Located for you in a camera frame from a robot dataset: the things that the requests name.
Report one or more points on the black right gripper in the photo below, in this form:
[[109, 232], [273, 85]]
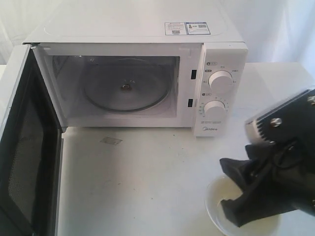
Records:
[[284, 178]]

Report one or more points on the glass microwave turntable plate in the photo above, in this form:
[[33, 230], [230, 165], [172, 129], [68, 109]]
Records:
[[127, 85]]

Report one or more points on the upper white microwave knob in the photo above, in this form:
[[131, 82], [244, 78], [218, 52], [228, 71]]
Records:
[[220, 80]]

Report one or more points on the white microwave oven body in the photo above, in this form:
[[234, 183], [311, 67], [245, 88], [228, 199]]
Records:
[[68, 46]]

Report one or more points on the white microwave door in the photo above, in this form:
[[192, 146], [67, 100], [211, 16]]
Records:
[[31, 147]]

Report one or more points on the right blue info sticker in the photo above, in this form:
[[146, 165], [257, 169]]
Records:
[[197, 28]]

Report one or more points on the lower white microwave knob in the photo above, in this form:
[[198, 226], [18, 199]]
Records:
[[215, 110]]

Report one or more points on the white microwave knob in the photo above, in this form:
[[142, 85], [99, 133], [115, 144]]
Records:
[[215, 110], [220, 80]]

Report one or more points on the white ceramic bowl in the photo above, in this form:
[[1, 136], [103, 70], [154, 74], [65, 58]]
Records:
[[223, 188]]

